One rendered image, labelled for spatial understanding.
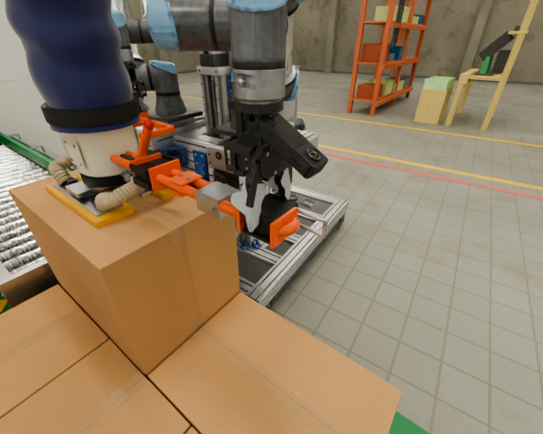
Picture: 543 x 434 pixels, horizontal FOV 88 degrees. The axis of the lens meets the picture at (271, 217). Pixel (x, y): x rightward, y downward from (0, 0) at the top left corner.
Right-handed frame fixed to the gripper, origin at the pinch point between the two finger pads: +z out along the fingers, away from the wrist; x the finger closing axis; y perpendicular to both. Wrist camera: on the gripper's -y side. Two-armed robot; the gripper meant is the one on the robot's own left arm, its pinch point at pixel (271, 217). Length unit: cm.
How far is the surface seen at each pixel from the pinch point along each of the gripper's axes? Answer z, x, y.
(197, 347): 53, 7, 23
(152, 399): 53, 25, 21
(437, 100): 69, -580, 66
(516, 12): -97, -1381, 30
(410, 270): 108, -138, -15
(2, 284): 47, 36, 95
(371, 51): -5, -587, 205
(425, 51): 19, -1363, 278
